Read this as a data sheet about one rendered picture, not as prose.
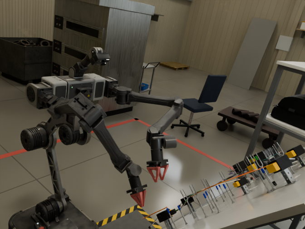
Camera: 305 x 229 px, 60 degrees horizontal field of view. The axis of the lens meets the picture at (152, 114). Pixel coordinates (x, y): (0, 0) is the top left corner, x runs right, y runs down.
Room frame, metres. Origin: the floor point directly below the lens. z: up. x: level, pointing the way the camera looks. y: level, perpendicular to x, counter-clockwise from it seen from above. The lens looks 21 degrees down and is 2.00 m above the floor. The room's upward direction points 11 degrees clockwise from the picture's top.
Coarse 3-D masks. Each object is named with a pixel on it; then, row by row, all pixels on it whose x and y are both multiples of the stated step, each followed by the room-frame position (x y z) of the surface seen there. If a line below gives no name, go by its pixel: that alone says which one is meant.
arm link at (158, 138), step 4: (160, 136) 1.18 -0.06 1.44; (152, 140) 1.14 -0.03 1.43; (156, 140) 1.14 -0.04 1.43; (160, 140) 1.15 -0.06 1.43; (164, 140) 1.16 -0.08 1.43; (152, 144) 1.13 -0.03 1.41; (156, 144) 1.13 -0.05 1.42; (160, 144) 1.14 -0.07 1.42; (164, 144) 1.15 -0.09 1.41; (152, 148) 1.12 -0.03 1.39; (156, 148) 1.12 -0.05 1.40; (160, 148) 1.13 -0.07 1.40
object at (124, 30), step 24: (72, 0) 4.95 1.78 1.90; (96, 0) 4.18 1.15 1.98; (120, 0) 4.48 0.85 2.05; (72, 24) 4.86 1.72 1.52; (96, 24) 4.52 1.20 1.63; (120, 24) 4.58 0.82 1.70; (144, 24) 5.06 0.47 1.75; (72, 48) 4.84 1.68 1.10; (120, 48) 4.64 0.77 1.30; (144, 48) 5.15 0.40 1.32; (96, 72) 4.44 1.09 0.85; (120, 72) 4.71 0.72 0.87
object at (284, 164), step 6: (282, 156) 0.81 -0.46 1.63; (270, 162) 0.81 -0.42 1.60; (276, 162) 0.79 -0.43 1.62; (282, 162) 0.79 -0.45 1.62; (288, 162) 0.80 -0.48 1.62; (282, 168) 0.77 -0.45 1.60; (282, 174) 0.79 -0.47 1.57; (288, 174) 0.78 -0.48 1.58; (288, 180) 0.78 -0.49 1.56; (294, 180) 0.77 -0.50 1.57
